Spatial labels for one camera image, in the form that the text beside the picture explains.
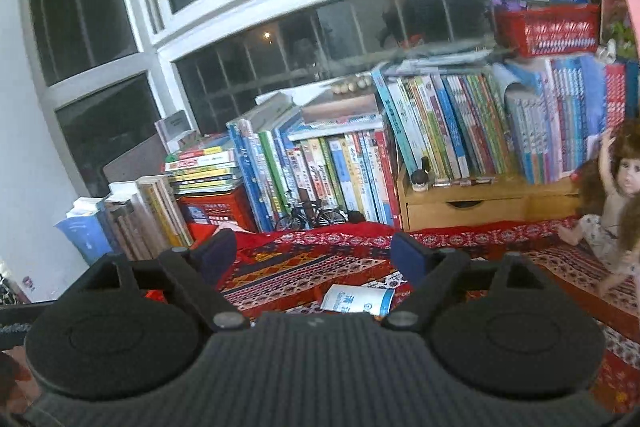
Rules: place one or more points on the small black bottle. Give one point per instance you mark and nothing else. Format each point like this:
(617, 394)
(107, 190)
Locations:
(421, 178)

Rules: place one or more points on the brown haired doll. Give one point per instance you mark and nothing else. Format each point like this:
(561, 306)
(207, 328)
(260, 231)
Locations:
(612, 233)

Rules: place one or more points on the right row upright books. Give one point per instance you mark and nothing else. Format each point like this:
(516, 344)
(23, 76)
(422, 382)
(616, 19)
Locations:
(458, 117)

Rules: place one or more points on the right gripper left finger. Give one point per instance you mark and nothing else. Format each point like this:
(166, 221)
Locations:
(194, 275)

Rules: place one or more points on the left row upright books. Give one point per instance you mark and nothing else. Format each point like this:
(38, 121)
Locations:
(138, 219)

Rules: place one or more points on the row upright books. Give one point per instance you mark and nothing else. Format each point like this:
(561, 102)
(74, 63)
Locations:
(138, 219)
(338, 151)
(458, 117)

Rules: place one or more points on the red basket on books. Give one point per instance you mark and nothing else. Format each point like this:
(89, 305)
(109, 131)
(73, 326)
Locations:
(556, 29)

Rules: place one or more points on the red plastic crate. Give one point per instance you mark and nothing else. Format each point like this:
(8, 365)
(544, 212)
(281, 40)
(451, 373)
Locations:
(213, 209)

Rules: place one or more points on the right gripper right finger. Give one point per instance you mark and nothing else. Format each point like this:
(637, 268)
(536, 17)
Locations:
(431, 274)

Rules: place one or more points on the person left hand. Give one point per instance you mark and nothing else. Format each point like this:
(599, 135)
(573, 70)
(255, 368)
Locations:
(18, 386)

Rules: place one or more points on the stack of flat books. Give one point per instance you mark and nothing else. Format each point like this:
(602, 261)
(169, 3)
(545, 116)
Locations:
(207, 167)

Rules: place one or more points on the white blue tissue pack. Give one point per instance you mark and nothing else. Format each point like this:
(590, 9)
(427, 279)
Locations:
(358, 299)

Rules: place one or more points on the red patterned tablecloth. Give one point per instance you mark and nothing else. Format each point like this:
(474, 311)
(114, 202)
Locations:
(292, 272)

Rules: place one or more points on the miniature black bicycle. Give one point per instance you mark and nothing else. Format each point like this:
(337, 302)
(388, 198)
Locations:
(306, 214)

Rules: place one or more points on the wooden drawer shelf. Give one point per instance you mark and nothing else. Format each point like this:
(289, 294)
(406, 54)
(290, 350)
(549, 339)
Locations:
(509, 198)

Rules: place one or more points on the middle row upright books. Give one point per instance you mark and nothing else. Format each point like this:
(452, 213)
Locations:
(338, 151)

